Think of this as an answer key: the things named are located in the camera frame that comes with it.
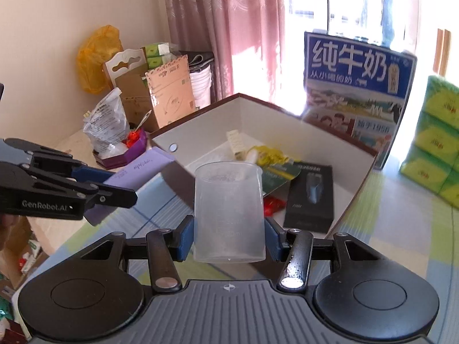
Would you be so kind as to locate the white stacked tubs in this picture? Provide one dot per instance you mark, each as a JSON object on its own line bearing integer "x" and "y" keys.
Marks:
{"x": 200, "y": 86}

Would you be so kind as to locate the black shaver box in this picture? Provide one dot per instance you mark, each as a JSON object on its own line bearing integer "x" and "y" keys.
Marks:
{"x": 312, "y": 208}

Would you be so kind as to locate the kraft paper envelope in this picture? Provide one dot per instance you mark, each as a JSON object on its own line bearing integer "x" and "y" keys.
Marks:
{"x": 170, "y": 89}

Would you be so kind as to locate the red candy packet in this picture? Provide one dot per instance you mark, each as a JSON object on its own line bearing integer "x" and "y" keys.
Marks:
{"x": 274, "y": 206}

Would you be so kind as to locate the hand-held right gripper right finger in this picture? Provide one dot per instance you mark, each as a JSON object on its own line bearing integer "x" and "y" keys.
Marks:
{"x": 272, "y": 238}

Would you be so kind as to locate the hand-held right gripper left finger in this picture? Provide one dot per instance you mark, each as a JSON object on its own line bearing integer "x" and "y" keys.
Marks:
{"x": 186, "y": 236}

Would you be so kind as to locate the clear measuring cup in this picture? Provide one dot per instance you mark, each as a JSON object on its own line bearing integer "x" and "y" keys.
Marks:
{"x": 229, "y": 215}

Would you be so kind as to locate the small green tissue pack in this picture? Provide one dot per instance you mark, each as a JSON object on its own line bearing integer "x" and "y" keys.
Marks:
{"x": 156, "y": 52}

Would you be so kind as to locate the desktop with checked cloth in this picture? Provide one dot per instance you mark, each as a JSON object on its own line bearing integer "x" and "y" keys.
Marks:
{"x": 387, "y": 222}

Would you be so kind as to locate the white hair claw clip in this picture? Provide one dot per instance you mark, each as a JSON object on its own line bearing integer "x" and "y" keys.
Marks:
{"x": 235, "y": 143}

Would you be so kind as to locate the blue printed milk carton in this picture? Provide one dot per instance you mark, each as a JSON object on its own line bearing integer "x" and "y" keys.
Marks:
{"x": 344, "y": 79}

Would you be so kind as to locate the purple box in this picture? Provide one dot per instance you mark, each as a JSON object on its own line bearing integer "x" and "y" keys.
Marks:
{"x": 122, "y": 157}

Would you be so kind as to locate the cardboard box with white tab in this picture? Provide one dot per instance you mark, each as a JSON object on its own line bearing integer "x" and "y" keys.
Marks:
{"x": 132, "y": 93}

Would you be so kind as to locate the pink curtain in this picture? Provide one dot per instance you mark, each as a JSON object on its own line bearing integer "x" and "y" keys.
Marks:
{"x": 233, "y": 25}

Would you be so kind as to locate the small red ornament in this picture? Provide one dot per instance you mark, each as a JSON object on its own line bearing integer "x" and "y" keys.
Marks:
{"x": 132, "y": 139}

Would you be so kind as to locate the yellow snack packet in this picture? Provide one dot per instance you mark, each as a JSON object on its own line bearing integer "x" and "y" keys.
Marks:
{"x": 269, "y": 156}

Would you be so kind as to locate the stack of green tissue packs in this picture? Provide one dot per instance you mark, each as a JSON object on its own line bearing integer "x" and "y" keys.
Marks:
{"x": 437, "y": 139}

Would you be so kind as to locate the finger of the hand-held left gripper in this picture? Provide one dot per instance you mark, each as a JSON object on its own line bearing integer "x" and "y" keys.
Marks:
{"x": 93, "y": 175}
{"x": 118, "y": 197}

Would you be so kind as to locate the brown cardboard storage box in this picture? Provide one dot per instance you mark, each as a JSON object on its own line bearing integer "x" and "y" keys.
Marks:
{"x": 229, "y": 122}

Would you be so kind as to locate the printed clear plastic bag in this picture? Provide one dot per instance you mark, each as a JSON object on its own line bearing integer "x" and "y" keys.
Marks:
{"x": 105, "y": 122}

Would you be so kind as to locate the yellow plastic bag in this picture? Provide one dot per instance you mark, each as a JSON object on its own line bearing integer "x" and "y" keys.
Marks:
{"x": 95, "y": 61}

